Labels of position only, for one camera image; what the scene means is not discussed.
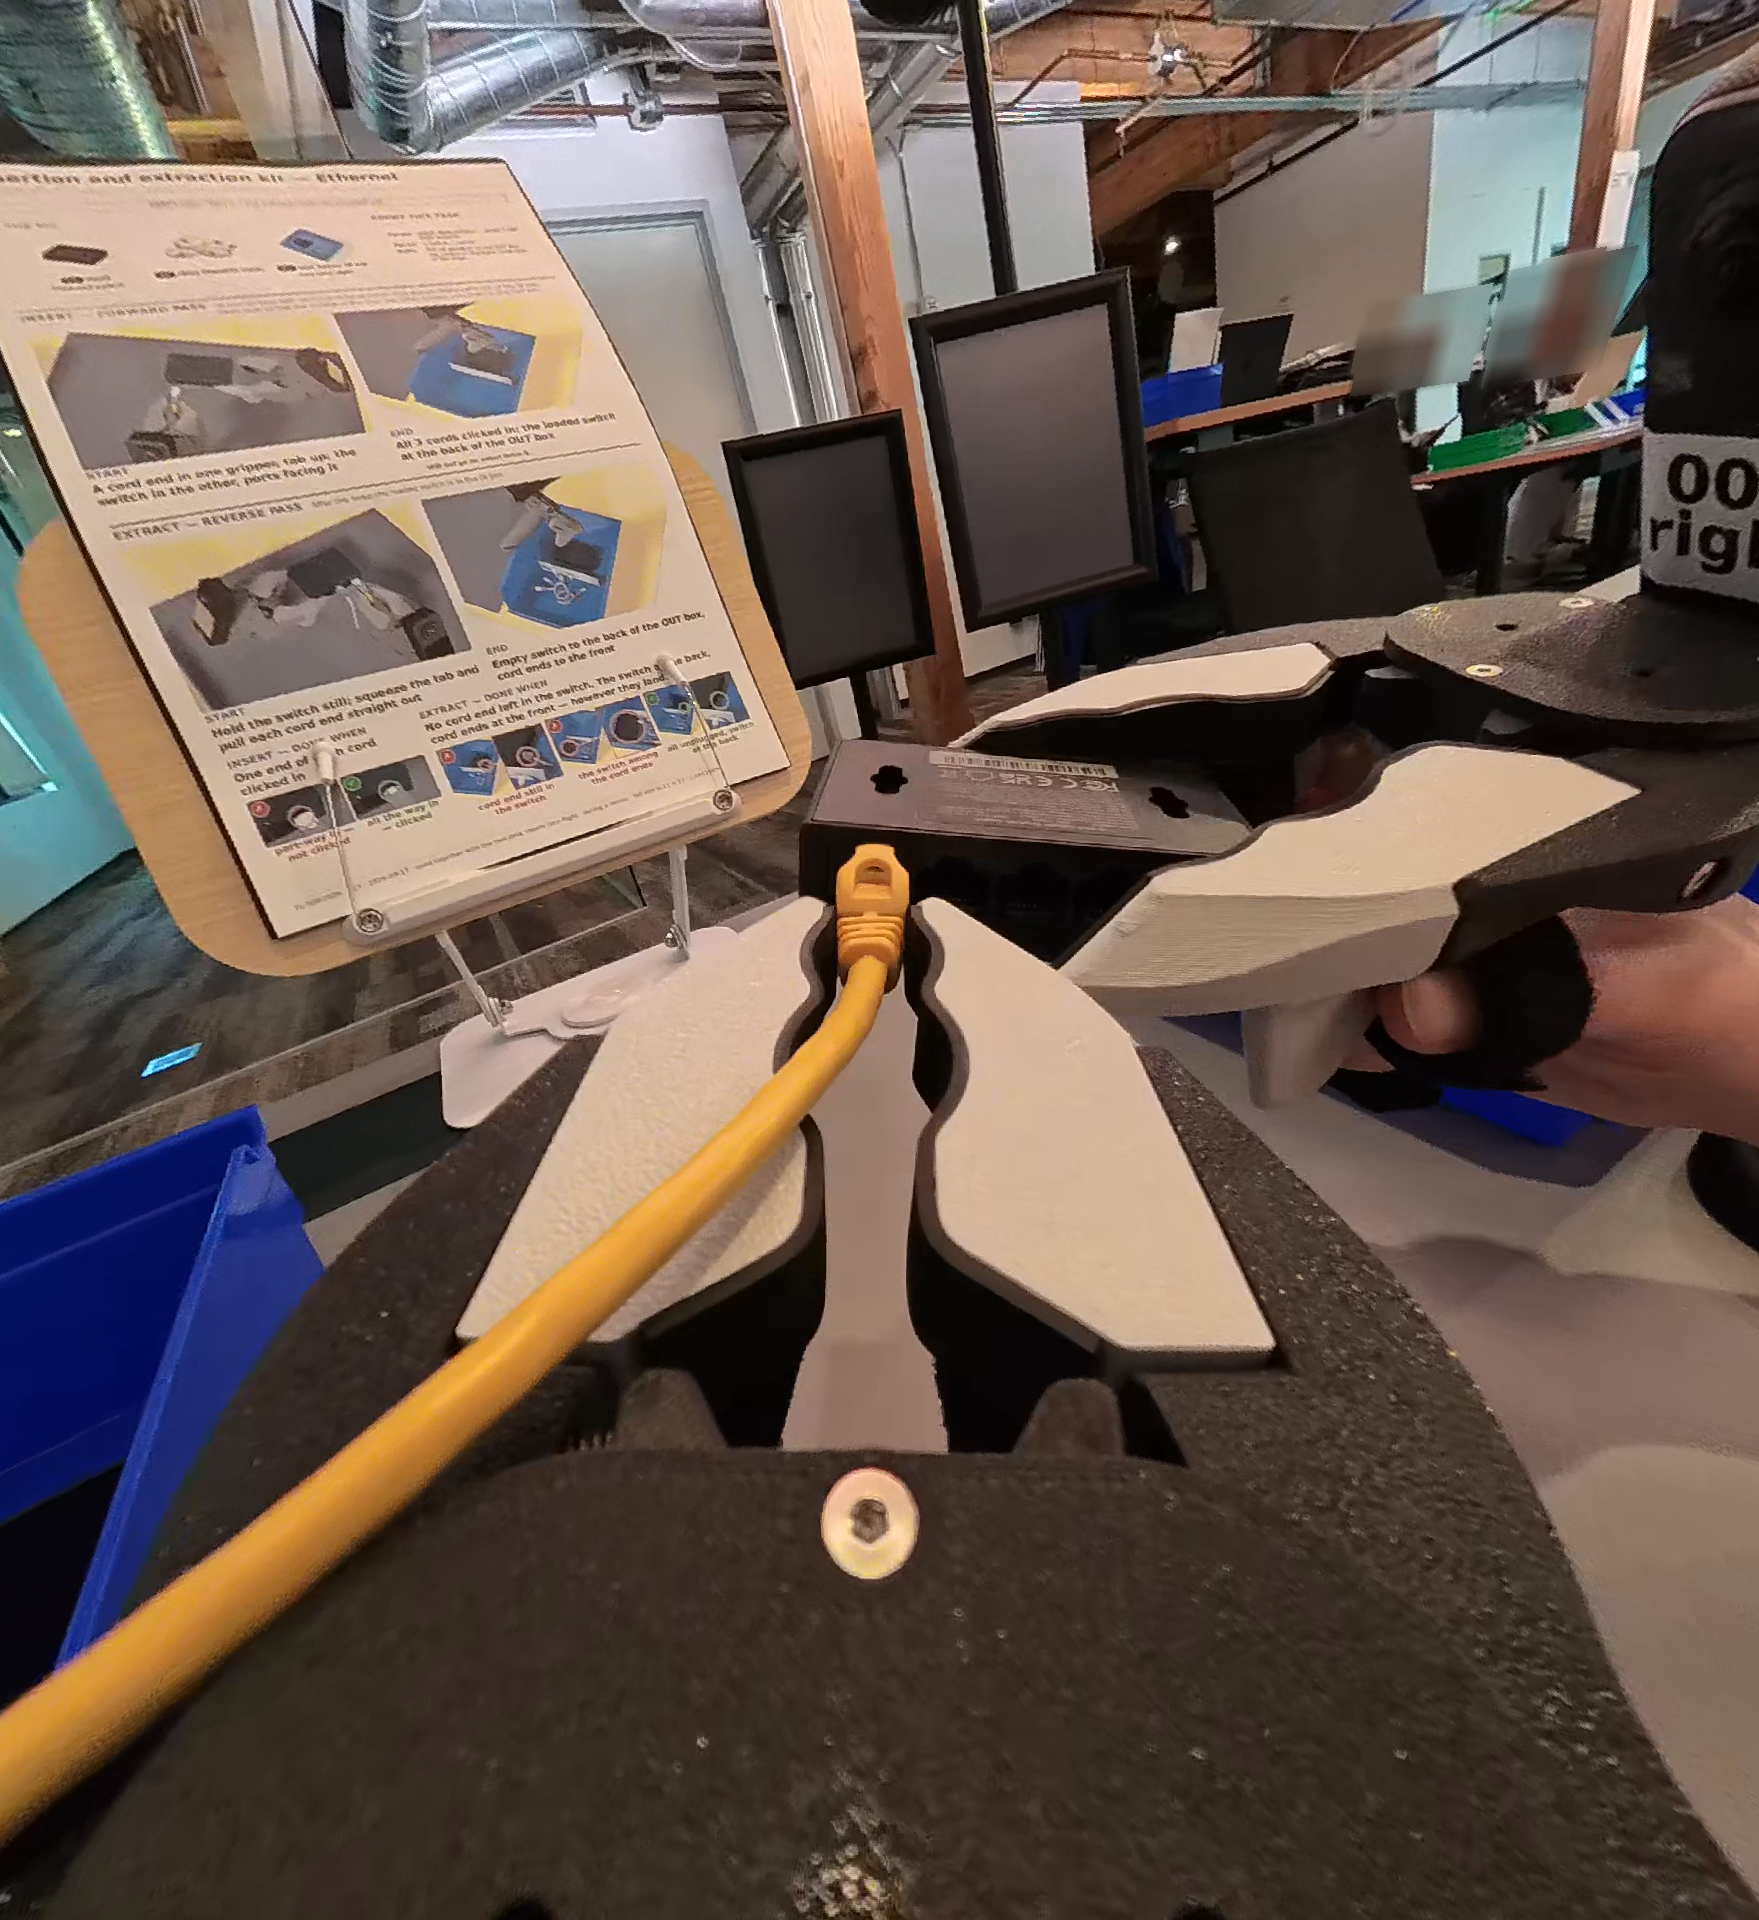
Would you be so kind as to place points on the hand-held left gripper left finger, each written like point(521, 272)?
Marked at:
point(641, 1139)

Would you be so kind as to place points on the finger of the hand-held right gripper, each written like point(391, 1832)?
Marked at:
point(1150, 696)
point(1361, 871)

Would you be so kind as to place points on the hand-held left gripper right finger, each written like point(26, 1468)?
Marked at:
point(1091, 1171)

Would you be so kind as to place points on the blue plastic bin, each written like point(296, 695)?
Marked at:
point(1181, 394)
point(1541, 1117)
point(70, 1352)

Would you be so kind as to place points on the wooden pillar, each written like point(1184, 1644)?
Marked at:
point(866, 240)

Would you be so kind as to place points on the black office chair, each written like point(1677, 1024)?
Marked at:
point(1311, 527)

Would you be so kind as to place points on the white stand base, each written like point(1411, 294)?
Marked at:
point(521, 1051)

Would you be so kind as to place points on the printed instruction poster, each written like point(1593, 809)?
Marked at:
point(371, 511)

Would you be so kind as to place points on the green-topped table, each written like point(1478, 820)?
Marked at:
point(1541, 444)

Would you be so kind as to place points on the black network switch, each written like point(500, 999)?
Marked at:
point(1029, 812)

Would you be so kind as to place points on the person's right hand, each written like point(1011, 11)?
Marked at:
point(1720, 1021)

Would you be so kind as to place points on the black pole with round top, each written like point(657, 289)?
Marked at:
point(990, 151)

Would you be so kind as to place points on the silver ventilation duct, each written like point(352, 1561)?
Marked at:
point(491, 54)

